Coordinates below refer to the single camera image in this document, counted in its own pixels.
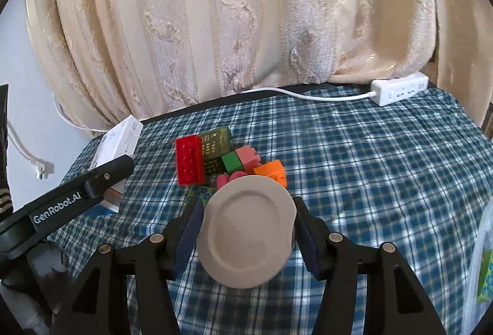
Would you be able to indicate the clear plastic container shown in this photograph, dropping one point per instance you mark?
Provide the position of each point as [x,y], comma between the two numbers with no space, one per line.
[475,242]

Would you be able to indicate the orange building block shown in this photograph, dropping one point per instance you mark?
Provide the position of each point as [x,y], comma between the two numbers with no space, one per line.
[273,171]

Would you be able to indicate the white cardboard box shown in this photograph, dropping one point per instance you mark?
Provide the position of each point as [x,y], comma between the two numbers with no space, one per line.
[115,142]

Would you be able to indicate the dark striped cloth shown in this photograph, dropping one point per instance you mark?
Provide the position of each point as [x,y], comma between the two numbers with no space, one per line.
[4,146]

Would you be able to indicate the pink round-stud block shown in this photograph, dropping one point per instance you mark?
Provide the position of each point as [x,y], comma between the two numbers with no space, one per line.
[227,179]

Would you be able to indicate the beige patterned curtain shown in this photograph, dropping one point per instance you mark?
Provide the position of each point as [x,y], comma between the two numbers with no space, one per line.
[231,11]

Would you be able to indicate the beige round plate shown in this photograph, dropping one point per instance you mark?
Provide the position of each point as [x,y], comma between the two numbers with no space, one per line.
[246,231]

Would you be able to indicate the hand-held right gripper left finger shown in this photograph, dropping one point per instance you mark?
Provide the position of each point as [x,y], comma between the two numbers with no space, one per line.
[188,231]

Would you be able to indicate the green block with blue circles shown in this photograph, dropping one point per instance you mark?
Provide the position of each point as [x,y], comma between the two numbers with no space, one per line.
[198,194]

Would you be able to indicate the blue plaid blanket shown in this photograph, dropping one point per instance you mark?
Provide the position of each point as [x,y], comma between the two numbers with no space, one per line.
[366,184]

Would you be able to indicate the pink building block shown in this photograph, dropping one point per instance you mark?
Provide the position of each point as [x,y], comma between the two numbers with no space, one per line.
[248,157]

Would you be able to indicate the red building block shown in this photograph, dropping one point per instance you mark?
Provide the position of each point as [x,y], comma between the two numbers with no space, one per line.
[188,159]

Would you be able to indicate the grey cloth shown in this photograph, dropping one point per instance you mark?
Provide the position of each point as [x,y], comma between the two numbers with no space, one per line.
[23,292]

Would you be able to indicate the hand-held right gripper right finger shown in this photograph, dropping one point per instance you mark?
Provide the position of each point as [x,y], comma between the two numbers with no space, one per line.
[308,238]

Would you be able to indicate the dark green printed cube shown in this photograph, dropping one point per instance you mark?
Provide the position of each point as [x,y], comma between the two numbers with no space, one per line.
[215,142]

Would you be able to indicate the green building block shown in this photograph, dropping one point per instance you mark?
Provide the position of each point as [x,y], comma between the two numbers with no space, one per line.
[232,162]
[487,277]

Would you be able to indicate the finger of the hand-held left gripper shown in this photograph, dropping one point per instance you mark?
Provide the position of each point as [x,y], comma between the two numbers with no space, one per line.
[111,173]

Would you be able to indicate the white power strip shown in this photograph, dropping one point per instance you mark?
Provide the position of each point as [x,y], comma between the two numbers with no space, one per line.
[400,88]

